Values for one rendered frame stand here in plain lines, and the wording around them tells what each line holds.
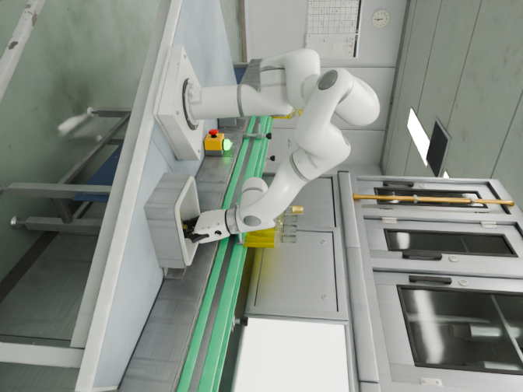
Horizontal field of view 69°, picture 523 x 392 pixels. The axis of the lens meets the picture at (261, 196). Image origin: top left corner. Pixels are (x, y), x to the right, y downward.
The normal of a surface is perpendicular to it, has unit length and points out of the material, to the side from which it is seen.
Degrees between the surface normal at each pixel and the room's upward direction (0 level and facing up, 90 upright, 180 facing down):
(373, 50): 90
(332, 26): 90
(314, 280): 90
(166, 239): 90
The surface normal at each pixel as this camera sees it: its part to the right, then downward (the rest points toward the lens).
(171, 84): -0.08, -0.41
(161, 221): -0.11, 0.58
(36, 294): -0.03, -0.82
